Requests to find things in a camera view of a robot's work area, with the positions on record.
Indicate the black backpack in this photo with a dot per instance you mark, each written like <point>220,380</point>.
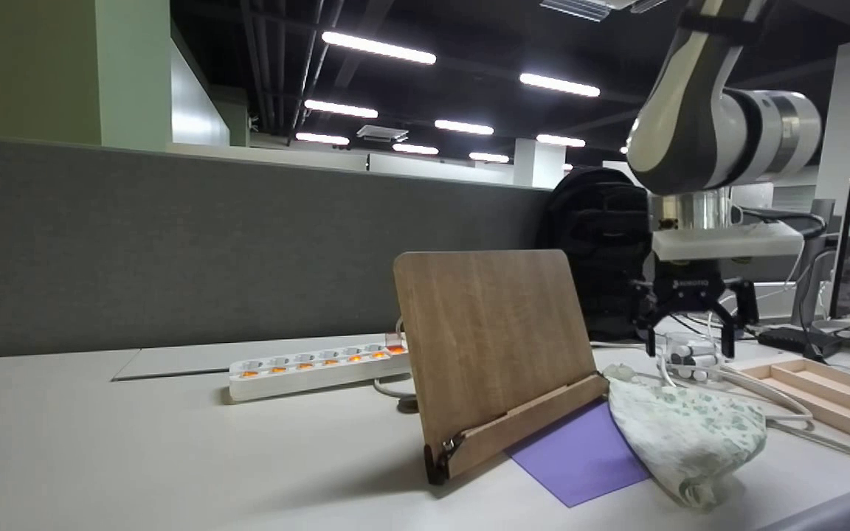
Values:
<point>592,247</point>

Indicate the white power strip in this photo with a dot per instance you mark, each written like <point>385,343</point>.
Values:
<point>318,372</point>

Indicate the white cloth with green print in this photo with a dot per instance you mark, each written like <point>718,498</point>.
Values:
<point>691,433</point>

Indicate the wooden board stand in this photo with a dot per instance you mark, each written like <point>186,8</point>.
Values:
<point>493,334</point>

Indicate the ceiling light tube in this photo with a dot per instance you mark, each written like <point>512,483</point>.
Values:
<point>465,129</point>
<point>319,139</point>
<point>487,157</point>
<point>378,48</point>
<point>414,148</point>
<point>341,110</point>
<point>560,83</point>

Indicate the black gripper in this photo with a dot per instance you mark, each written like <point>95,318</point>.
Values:
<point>691,282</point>

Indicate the grey monitor stand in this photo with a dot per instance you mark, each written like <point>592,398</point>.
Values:
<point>809,340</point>

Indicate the white rectangular box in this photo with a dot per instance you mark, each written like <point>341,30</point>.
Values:
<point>777,299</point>

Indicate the white power adapter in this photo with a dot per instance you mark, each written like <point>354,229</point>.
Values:
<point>691,358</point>

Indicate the wooden tray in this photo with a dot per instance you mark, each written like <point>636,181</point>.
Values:
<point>827,400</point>

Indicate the purple paper sheet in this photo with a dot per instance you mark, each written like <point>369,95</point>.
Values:
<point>577,458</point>

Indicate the grey partition divider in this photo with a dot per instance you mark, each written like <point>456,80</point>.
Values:
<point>148,247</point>

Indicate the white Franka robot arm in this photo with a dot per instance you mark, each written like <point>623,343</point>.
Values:
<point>701,136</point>

